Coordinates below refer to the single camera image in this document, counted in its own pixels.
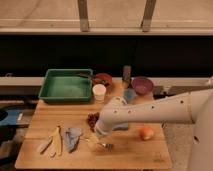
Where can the green plastic tray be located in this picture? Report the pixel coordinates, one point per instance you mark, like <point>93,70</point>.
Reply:
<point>66,85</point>

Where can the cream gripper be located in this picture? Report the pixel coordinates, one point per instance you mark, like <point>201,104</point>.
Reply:
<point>94,137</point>

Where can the red yellow apple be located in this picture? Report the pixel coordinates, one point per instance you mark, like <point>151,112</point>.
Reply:
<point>146,133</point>

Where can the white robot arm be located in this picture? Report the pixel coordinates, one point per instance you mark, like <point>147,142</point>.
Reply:
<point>194,107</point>

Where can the white plastic cup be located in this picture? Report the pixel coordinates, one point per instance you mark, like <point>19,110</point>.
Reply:
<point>99,92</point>

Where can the silver metal fork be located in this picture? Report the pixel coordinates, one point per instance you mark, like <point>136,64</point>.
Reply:
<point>106,145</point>

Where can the blue grey cloth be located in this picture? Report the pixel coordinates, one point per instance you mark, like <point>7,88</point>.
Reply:
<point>71,138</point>

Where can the blue object at left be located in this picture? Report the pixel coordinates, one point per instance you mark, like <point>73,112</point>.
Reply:
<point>14,116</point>

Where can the bunch of red grapes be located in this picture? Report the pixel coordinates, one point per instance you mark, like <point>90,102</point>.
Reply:
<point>92,119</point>

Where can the blue sponge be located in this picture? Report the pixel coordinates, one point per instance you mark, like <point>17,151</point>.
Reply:
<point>123,126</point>

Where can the dark rectangular block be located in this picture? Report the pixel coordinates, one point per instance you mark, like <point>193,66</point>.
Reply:
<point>126,73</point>

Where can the red bowl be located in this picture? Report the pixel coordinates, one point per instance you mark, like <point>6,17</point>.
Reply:
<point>103,78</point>

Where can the blue translucent plastic cup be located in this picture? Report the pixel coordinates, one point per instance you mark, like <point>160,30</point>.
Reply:
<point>129,94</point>

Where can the purple bowl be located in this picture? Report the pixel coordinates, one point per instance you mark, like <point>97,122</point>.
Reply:
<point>142,85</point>

